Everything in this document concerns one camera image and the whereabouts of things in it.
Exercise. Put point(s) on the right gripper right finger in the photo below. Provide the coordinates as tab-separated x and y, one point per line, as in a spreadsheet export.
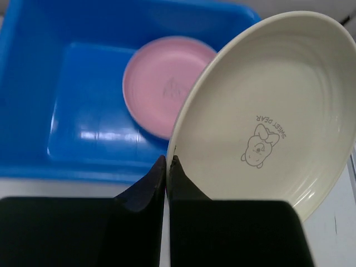
206	232

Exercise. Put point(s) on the pink plate back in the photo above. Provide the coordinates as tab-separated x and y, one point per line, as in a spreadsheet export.
158	78

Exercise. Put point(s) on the blue plastic bin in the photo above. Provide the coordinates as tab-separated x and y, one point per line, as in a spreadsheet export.
63	114

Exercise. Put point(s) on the cream plate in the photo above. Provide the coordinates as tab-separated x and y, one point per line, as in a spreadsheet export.
272	117

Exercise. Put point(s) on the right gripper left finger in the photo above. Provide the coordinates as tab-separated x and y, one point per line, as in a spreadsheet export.
124	230

